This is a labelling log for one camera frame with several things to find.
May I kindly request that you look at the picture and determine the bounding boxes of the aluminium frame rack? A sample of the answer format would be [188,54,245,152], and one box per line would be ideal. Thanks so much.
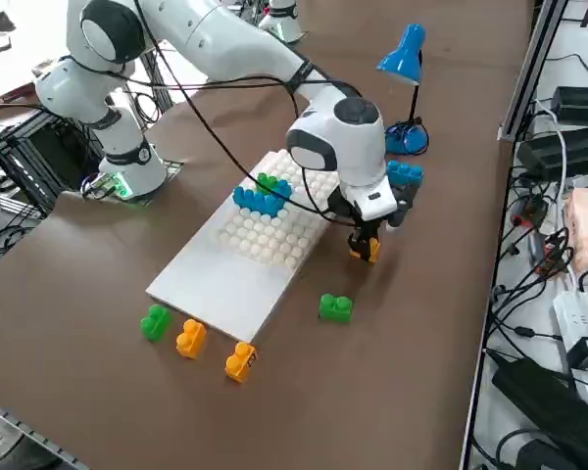
[0,105,104,221]

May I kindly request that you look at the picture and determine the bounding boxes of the white flat board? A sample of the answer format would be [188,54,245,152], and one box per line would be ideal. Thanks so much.
[145,149,343,344]

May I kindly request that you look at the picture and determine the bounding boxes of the green two-stud block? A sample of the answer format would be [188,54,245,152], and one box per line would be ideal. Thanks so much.
[140,304,173,343]
[318,292,355,325]
[254,171,281,195]

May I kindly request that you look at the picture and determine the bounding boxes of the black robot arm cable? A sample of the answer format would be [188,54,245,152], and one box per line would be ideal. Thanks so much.
[126,0,368,229]

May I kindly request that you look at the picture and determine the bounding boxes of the aluminium profile post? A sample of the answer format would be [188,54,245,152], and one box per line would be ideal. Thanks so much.
[498,0,569,143]

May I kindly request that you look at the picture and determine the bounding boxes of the blue desk lamp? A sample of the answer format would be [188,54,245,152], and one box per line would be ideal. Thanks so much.
[375,23,431,157]

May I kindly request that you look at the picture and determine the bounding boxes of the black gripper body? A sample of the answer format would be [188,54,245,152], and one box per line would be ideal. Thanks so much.
[328,183,418,234]

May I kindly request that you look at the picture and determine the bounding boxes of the blue three-stud block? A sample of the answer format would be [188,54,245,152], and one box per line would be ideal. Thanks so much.
[232,185,279,219]
[269,179,296,214]
[386,160,426,188]

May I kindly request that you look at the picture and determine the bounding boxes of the white studded baseplate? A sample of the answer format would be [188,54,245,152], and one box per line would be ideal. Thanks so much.
[218,149,343,271]

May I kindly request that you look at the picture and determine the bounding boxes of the black power adapter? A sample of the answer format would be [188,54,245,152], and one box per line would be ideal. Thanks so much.
[551,85,588,115]
[516,124,588,177]
[491,355,588,442]

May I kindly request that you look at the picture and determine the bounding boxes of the orange two-stud block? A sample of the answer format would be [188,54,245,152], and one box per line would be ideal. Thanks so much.
[224,341,259,384]
[175,318,209,360]
[349,238,381,264]

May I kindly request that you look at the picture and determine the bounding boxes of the white power strip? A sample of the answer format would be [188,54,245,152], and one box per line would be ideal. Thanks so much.
[552,289,588,353]

